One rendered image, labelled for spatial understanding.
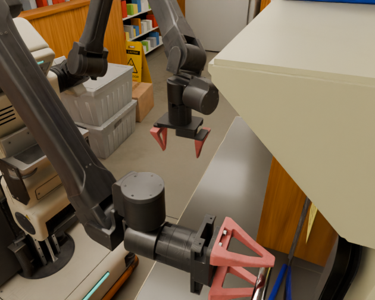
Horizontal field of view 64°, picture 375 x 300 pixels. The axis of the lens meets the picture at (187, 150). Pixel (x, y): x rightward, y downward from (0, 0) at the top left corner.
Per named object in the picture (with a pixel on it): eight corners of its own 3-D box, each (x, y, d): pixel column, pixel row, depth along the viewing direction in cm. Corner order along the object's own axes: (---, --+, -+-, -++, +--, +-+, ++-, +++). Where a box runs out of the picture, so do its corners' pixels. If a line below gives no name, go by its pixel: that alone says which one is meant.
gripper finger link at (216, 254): (273, 274, 34) (194, 249, 36) (263, 308, 38) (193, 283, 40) (281, 230, 39) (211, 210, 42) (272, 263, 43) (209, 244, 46)
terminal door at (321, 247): (293, 261, 65) (349, 87, 42) (262, 436, 42) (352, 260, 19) (289, 260, 65) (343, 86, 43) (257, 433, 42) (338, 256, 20)
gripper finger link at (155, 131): (176, 160, 77) (175, 128, 72) (151, 155, 80) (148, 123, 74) (186, 146, 83) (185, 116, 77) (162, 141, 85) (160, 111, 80)
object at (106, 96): (138, 99, 285) (134, 65, 266) (100, 130, 239) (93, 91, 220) (101, 93, 298) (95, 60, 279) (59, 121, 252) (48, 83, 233)
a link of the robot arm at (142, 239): (138, 229, 49) (119, 256, 45) (134, 197, 46) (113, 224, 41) (177, 241, 47) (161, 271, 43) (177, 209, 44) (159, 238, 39)
